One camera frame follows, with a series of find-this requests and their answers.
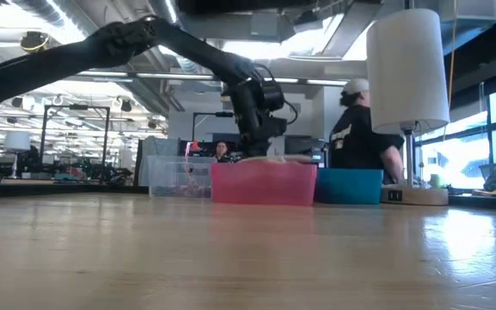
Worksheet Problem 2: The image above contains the table lamp with white shade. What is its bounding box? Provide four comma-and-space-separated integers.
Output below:
366, 8, 450, 207

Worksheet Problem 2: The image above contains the teal plastic bin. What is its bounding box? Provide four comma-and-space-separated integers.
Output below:
314, 167, 385, 206

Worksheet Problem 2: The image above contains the yellow hanging cable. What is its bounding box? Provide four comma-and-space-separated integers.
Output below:
447, 0, 459, 90

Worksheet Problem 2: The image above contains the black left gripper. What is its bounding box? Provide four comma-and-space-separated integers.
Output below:
226, 64, 300, 158

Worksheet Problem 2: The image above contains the black ceiling device yellow cable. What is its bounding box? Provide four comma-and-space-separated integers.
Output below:
19, 31, 51, 55

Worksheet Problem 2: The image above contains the grey panel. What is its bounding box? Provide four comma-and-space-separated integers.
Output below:
134, 136, 180, 187

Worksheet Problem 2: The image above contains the black metal frame stand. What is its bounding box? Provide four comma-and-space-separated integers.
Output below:
39, 104, 111, 176

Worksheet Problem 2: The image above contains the ceiling light bar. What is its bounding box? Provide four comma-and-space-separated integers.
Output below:
75, 71, 348, 86

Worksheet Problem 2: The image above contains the black white braided USB cable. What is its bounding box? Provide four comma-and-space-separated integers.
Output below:
151, 184, 213, 199

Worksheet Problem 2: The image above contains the pink plastic bin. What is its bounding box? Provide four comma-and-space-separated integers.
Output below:
210, 161, 319, 207

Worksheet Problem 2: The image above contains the black metal frame with camera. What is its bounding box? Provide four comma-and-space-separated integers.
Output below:
192, 111, 236, 143

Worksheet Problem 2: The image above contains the small white background lamp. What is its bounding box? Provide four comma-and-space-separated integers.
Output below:
3, 130, 32, 180

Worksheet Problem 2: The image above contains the clear plastic bin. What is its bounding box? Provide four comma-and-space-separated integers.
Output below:
146, 154, 214, 199

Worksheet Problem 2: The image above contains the person standing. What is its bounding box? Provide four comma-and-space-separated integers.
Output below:
328, 77, 406, 185

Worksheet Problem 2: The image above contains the person seated at desk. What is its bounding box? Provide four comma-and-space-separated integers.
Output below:
213, 140, 232, 164

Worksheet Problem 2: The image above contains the black monitor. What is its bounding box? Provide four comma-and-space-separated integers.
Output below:
284, 135, 329, 167

